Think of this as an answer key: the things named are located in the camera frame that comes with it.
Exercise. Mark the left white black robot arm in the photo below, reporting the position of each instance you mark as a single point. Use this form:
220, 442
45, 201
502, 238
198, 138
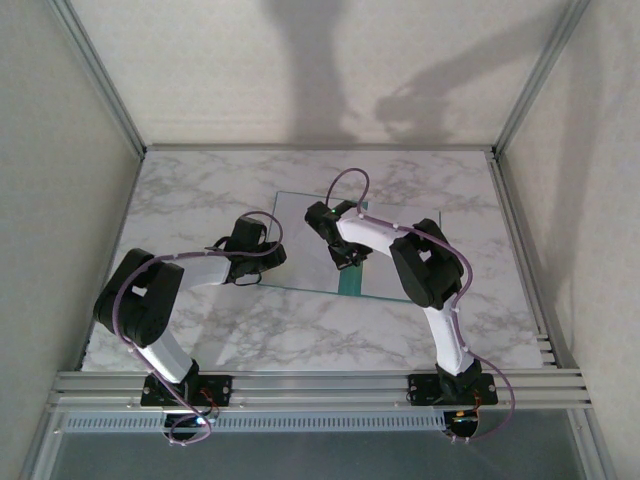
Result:
140, 300

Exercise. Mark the aluminium frame post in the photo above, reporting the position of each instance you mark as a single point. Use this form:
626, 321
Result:
98, 75
538, 75

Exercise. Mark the aluminium frame leg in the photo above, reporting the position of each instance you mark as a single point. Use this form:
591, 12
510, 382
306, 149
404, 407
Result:
40, 450
597, 450

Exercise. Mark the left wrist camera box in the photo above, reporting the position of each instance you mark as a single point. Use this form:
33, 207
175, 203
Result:
248, 232

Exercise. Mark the green paper folder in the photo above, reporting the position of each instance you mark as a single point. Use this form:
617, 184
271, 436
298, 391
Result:
350, 282

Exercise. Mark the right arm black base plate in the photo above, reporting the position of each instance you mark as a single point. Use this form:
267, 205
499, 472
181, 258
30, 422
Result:
422, 390

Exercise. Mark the aluminium side rail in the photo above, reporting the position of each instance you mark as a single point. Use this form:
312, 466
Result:
524, 250

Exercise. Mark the aluminium front rail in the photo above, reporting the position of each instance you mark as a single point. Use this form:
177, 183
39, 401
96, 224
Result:
325, 387

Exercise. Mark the LED circuit board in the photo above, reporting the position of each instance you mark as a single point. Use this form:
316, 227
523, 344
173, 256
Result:
462, 422
200, 421

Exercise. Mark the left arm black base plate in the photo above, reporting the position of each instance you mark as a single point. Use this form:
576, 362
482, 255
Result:
220, 390

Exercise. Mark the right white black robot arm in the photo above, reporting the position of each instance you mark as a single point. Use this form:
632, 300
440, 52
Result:
425, 270

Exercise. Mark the aluminium back rail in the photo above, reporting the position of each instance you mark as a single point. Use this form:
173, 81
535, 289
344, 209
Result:
320, 147

